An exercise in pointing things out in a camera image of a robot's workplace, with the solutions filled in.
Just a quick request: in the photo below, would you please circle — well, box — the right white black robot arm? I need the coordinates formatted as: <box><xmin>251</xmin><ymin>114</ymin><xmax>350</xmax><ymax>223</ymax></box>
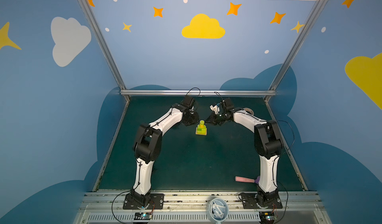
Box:
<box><xmin>206</xmin><ymin>98</ymin><xmax>284</xmax><ymax>209</ymax></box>

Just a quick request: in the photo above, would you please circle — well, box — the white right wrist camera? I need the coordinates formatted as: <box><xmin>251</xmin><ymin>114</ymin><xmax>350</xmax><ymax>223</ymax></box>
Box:
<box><xmin>210</xmin><ymin>104</ymin><xmax>220</xmax><ymax>114</ymax></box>

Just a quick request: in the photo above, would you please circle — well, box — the aluminium frame post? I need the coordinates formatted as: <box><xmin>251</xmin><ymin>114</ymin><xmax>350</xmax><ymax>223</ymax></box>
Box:
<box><xmin>264</xmin><ymin>0</ymin><xmax>329</xmax><ymax>103</ymax></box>
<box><xmin>77</xmin><ymin>0</ymin><xmax>130</xmax><ymax>103</ymax></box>

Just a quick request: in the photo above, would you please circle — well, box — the white tape roll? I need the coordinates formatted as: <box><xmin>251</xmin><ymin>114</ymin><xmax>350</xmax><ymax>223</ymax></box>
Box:
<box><xmin>244</xmin><ymin>108</ymin><xmax>254</xmax><ymax>115</ymax></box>

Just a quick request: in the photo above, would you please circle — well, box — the aluminium frame left post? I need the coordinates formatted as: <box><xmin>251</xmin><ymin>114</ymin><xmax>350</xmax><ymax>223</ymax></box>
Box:
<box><xmin>77</xmin><ymin>0</ymin><xmax>130</xmax><ymax>103</ymax></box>

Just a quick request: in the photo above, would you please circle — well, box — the green circuit board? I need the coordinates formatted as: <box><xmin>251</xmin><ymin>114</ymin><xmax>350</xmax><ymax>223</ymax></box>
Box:
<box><xmin>134</xmin><ymin>213</ymin><xmax>153</xmax><ymax>221</ymax></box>
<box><xmin>259</xmin><ymin>212</ymin><xmax>275</xmax><ymax>224</ymax></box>

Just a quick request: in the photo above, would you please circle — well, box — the aluminium front rail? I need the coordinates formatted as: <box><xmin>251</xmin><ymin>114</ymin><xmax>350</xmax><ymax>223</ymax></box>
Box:
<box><xmin>74</xmin><ymin>191</ymin><xmax>331</xmax><ymax>224</ymax></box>

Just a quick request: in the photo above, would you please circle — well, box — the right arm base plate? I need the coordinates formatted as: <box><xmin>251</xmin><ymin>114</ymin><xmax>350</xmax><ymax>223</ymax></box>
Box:
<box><xmin>239</xmin><ymin>193</ymin><xmax>283</xmax><ymax>209</ymax></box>

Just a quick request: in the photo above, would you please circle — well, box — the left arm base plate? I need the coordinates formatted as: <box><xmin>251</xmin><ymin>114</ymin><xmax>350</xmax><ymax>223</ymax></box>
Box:
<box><xmin>122</xmin><ymin>193</ymin><xmax>164</xmax><ymax>210</ymax></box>

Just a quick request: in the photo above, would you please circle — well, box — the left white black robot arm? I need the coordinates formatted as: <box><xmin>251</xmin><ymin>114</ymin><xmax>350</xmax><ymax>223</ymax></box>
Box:
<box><xmin>128</xmin><ymin>95</ymin><xmax>199</xmax><ymax>208</ymax></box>

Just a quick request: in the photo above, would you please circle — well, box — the aluminium frame rear bar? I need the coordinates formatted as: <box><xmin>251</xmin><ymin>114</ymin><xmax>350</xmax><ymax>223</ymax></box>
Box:
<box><xmin>120</xmin><ymin>89</ymin><xmax>277</xmax><ymax>97</ymax></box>

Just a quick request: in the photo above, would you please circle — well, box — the aluminium frame right post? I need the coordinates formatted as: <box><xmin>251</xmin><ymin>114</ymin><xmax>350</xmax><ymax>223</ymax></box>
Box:
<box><xmin>264</xmin><ymin>0</ymin><xmax>329</xmax><ymax>103</ymax></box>

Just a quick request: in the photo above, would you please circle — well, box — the pink purple brush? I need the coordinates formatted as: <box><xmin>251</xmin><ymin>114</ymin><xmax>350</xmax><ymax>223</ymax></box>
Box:
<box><xmin>235</xmin><ymin>176</ymin><xmax>260</xmax><ymax>184</ymax></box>

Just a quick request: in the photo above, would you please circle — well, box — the right green circuit board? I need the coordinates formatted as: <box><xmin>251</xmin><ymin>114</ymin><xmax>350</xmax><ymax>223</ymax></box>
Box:
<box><xmin>259</xmin><ymin>212</ymin><xmax>275</xmax><ymax>224</ymax></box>

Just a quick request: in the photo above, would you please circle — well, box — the left green circuit board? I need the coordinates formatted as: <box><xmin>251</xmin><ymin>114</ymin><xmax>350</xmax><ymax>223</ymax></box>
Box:
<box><xmin>134</xmin><ymin>213</ymin><xmax>153</xmax><ymax>221</ymax></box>

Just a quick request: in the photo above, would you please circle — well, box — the round bowl with white pieces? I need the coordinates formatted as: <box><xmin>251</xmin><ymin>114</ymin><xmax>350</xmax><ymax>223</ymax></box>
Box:
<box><xmin>207</xmin><ymin>198</ymin><xmax>229</xmax><ymax>224</ymax></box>

